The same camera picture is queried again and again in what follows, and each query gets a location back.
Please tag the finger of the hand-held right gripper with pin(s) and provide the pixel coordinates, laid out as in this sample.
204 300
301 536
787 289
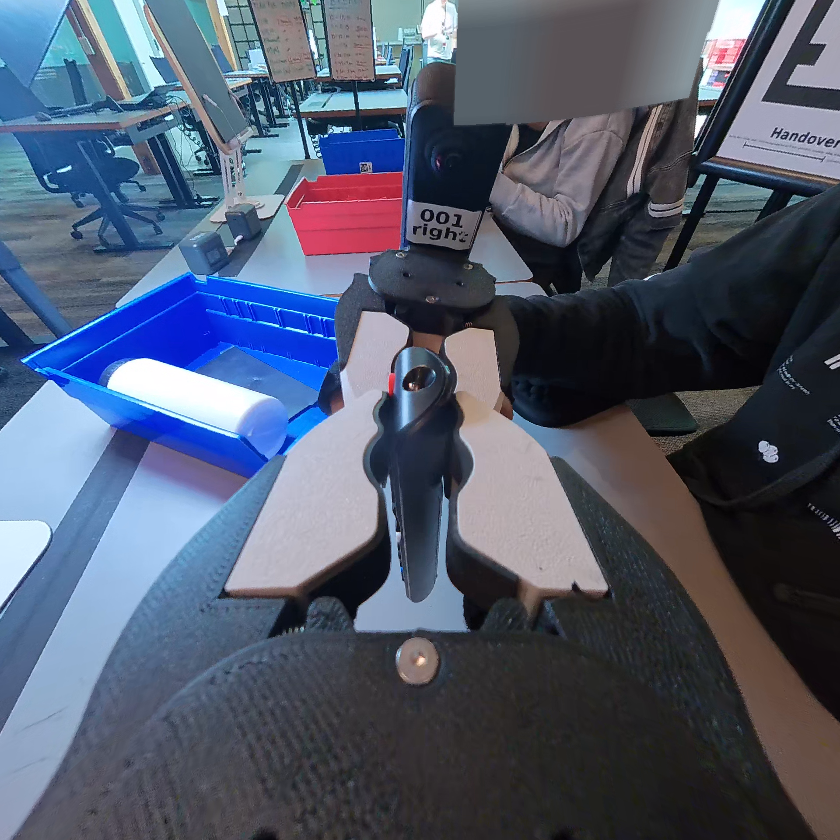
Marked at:
374 354
476 367

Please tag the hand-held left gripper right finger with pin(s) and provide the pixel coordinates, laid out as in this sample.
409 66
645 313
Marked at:
525 518

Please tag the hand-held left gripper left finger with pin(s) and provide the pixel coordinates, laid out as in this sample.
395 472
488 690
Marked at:
308 518

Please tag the black remote control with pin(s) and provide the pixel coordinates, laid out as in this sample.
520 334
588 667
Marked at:
420 525

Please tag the dark plate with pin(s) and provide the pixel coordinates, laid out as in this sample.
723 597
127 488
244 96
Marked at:
262 377

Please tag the white bottle black cap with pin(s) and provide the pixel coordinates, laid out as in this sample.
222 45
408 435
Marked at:
197 400

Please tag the blue plastic bin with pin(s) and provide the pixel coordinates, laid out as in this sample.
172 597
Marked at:
361 154
164 308

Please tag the person's right forearm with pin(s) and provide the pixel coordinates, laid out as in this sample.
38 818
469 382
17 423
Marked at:
656 328

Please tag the red plastic tray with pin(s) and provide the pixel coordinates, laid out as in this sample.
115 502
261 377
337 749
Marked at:
348 223

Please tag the dark green chair seat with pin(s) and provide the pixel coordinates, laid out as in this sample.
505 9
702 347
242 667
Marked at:
663 413

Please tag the person's upper body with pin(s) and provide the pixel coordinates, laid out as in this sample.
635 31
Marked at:
571 177

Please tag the small grey box device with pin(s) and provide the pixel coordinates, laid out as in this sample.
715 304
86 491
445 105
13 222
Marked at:
203 253
243 222

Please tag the wooden top desk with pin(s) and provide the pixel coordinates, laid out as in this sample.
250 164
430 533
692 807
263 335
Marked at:
98 121
354 102

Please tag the black-sleeved operator arm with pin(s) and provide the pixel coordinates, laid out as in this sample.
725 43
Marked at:
754 492

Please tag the white flip chart board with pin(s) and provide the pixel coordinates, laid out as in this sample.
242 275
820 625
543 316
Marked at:
282 39
349 39

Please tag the black panel on white stand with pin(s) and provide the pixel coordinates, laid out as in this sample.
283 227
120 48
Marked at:
19 551
197 65

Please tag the black office chair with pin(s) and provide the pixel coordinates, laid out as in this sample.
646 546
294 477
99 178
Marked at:
85 174

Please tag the black framed marker sign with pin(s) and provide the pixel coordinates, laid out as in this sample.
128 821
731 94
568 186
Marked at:
774 131

